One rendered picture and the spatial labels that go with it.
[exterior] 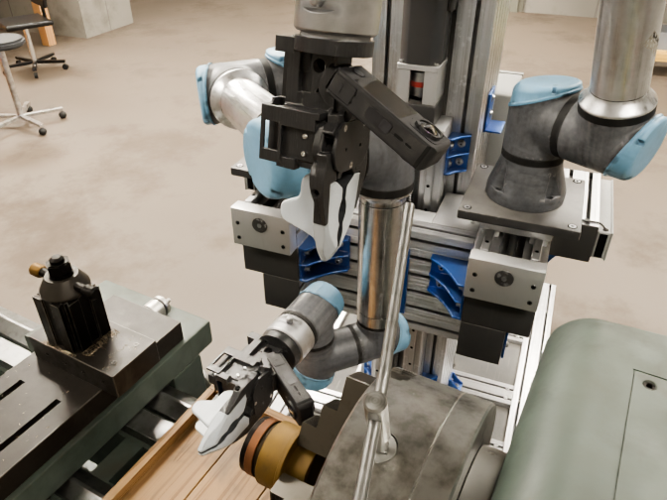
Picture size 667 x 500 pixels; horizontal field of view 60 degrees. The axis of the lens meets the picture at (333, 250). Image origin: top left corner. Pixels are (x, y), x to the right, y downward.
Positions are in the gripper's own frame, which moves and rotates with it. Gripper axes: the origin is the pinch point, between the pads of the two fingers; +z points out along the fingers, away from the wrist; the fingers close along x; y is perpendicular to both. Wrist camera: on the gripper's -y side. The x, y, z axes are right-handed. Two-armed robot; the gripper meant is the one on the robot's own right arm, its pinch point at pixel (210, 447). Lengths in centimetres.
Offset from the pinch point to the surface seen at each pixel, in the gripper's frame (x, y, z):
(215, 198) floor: -108, 174, -203
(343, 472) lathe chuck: 14.5, -21.7, 4.0
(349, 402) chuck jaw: 10.6, -16.6, -7.2
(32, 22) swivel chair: -61, 474, -324
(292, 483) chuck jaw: 2.5, -13.2, 0.7
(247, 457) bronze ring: 2.3, -6.3, 0.2
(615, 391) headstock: 18.0, -43.1, -16.0
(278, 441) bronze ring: 4.6, -9.4, -2.2
